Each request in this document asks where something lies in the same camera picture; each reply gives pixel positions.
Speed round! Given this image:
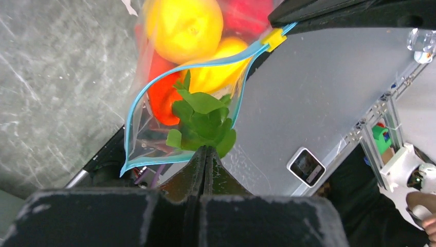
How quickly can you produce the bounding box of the yellow lemon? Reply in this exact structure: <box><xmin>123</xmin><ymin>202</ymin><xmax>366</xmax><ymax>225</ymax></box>
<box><xmin>143</xmin><ymin>0</ymin><xmax>223</xmax><ymax>64</ymax></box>

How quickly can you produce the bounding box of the green leafy vegetable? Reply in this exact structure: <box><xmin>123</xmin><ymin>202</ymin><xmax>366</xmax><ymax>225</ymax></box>
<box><xmin>166</xmin><ymin>70</ymin><xmax>237</xmax><ymax>158</ymax></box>

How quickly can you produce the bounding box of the yellow fruit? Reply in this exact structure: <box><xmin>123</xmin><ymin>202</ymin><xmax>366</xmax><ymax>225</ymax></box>
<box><xmin>184</xmin><ymin>37</ymin><xmax>249</xmax><ymax>94</ymax></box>

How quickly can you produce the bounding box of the orange carrot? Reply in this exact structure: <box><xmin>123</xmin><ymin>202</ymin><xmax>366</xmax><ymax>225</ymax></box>
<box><xmin>147</xmin><ymin>52</ymin><xmax>182</xmax><ymax>126</ymax></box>

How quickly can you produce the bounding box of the person's hand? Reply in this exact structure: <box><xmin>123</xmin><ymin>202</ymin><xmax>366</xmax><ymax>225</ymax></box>
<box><xmin>406</xmin><ymin>191</ymin><xmax>435</xmax><ymax>246</ymax></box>

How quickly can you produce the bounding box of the small white square device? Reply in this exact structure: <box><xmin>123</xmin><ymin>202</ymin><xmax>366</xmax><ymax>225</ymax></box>
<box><xmin>286</xmin><ymin>147</ymin><xmax>326</xmax><ymax>188</ymax></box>

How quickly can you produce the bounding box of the clear zip top bag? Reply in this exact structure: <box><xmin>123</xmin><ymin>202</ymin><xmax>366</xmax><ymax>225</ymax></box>
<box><xmin>120</xmin><ymin>1</ymin><xmax>294</xmax><ymax>175</ymax></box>

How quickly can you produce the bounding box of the clear plastic storage box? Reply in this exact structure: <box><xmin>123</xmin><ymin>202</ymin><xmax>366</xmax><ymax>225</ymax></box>
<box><xmin>0</xmin><ymin>190</ymin><xmax>25</xmax><ymax>239</ymax></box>

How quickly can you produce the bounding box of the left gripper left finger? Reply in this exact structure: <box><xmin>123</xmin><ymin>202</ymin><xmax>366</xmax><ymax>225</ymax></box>
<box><xmin>3</xmin><ymin>147</ymin><xmax>207</xmax><ymax>246</ymax></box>

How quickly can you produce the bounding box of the aluminium frame rail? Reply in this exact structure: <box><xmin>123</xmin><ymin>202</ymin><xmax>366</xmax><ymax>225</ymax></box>
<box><xmin>292</xmin><ymin>62</ymin><xmax>428</xmax><ymax>196</ymax></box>

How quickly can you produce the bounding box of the red bell pepper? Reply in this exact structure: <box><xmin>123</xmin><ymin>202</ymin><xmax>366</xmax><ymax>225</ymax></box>
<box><xmin>221</xmin><ymin>0</ymin><xmax>274</xmax><ymax>37</ymax></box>

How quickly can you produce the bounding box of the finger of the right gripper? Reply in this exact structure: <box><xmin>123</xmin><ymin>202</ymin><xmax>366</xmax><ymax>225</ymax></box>
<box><xmin>268</xmin><ymin>0</ymin><xmax>435</xmax><ymax>34</ymax></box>

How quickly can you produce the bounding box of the white handheld controller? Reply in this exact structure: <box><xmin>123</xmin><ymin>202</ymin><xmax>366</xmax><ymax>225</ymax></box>
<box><xmin>378</xmin><ymin>143</ymin><xmax>435</xmax><ymax>227</ymax></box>

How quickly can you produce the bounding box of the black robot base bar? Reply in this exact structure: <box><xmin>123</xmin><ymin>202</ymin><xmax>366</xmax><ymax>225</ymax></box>
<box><xmin>65</xmin><ymin>127</ymin><xmax>165</xmax><ymax>189</ymax></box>

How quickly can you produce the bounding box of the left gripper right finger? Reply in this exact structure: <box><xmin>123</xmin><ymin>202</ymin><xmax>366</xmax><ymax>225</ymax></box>
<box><xmin>198</xmin><ymin>147</ymin><xmax>348</xmax><ymax>246</ymax></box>

